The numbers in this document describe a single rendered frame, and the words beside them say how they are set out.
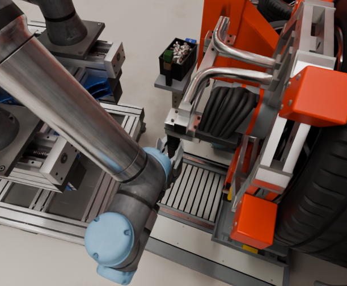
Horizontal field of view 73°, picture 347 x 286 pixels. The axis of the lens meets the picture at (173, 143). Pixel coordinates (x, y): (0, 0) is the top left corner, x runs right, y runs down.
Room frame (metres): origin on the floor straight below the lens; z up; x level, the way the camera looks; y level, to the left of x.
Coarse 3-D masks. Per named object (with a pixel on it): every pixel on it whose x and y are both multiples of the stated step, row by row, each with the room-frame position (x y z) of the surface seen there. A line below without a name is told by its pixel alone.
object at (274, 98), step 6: (312, 36) 0.45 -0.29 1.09; (312, 42) 0.43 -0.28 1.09; (312, 48) 0.41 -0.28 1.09; (288, 66) 0.41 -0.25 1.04; (282, 78) 0.41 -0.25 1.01; (282, 84) 0.41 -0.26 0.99; (276, 90) 0.41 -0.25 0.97; (270, 96) 0.42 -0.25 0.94; (276, 96) 0.41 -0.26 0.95; (270, 102) 0.41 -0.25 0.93; (276, 102) 0.41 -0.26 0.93
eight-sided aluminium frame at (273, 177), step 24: (312, 0) 0.53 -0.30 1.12; (288, 24) 0.63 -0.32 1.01; (312, 24) 0.50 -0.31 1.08; (288, 72) 0.34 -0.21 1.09; (264, 144) 0.25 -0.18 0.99; (288, 144) 0.24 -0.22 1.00; (240, 168) 0.37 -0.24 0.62; (264, 168) 0.20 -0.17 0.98; (288, 168) 0.19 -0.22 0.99; (240, 192) 0.21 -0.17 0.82; (264, 192) 0.19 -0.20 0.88
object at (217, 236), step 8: (224, 208) 0.37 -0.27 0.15; (224, 216) 0.33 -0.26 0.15; (216, 224) 0.28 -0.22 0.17; (216, 232) 0.25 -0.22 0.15; (216, 240) 0.21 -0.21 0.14; (224, 240) 0.21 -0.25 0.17; (232, 240) 0.21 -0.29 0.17; (232, 248) 0.18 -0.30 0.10; (240, 248) 0.17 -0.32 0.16; (248, 248) 0.17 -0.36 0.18; (256, 248) 0.17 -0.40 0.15; (288, 248) 0.17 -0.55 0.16; (256, 256) 0.14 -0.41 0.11; (264, 256) 0.13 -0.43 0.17; (272, 256) 0.13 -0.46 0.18; (280, 256) 0.14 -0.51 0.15; (288, 256) 0.13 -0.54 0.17; (280, 264) 0.10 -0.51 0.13; (288, 264) 0.10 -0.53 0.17
